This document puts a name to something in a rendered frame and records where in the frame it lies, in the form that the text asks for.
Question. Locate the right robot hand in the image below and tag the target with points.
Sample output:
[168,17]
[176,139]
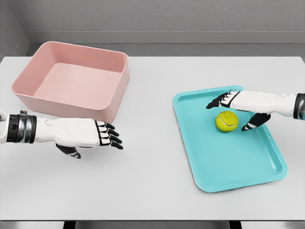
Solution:
[247,101]

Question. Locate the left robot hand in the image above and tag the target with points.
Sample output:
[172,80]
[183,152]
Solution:
[82,133]

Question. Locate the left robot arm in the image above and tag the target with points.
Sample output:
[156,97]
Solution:
[26,128]

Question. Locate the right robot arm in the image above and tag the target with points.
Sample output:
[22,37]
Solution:
[286,103]

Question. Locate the yellow-green tennis ball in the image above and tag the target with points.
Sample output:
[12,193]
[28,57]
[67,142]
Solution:
[226,121]

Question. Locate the blue plastic tray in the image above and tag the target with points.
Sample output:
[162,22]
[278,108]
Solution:
[238,155]

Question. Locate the pink plastic basket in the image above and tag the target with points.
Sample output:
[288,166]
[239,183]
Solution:
[76,78]

